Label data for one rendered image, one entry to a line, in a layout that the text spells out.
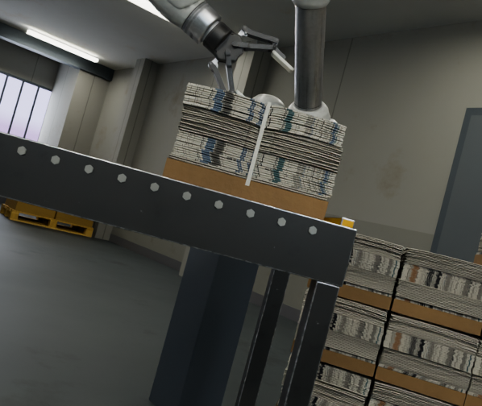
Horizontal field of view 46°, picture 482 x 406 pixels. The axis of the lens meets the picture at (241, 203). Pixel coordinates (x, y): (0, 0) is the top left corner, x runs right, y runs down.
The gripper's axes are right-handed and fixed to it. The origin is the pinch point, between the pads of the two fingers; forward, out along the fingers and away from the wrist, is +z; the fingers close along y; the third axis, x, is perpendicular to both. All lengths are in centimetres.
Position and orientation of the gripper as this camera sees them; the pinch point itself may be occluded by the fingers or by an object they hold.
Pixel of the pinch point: (271, 88)
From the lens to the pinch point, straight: 144.2
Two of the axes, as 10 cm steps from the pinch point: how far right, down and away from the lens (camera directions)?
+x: 1.0, -0.2, -10.0
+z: 7.4, 6.7, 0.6
